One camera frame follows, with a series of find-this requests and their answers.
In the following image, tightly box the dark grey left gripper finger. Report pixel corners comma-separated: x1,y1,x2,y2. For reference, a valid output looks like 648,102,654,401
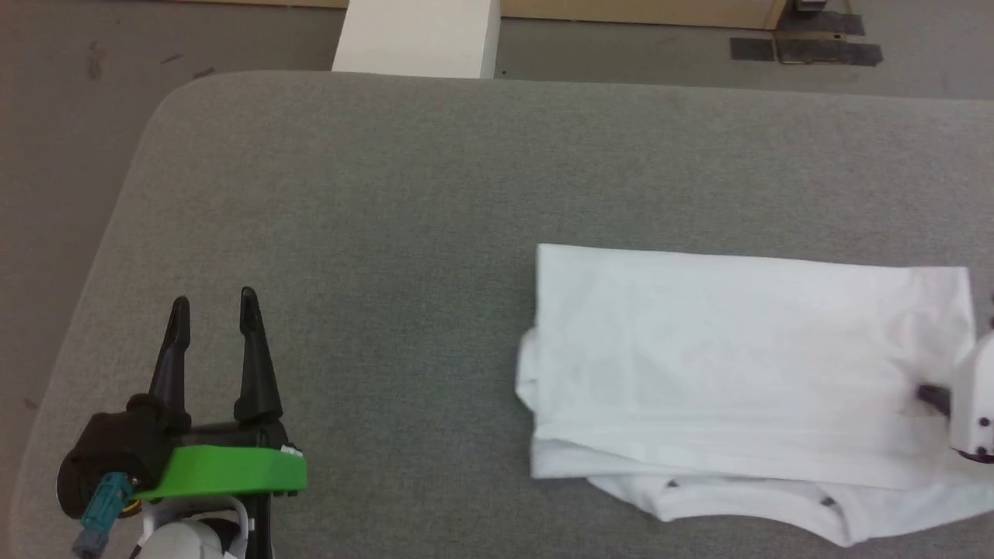
235,287,282,424
148,297,191,432

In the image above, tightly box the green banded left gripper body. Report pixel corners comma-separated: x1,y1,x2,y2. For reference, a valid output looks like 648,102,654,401
58,396,308,517

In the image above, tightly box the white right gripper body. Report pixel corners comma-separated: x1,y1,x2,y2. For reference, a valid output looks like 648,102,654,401
949,334,994,465

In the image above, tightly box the white long-sleeve shirt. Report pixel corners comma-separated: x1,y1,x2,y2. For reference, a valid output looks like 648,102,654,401
515,243,994,548

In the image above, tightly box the grey fabric sofa cushion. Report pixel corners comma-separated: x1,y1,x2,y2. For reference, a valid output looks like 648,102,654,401
0,70,994,559

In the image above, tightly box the long black floor tape patch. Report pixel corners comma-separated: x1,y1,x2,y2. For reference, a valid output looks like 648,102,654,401
777,39,884,68

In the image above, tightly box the white rectangular box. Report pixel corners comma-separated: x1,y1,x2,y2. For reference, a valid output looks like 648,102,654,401
332,0,502,80

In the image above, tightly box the small black floor tape patch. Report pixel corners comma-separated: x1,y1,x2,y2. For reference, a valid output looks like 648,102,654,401
730,37,776,62

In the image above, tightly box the teal cable connector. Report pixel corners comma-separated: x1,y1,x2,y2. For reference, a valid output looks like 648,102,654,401
71,474,137,558

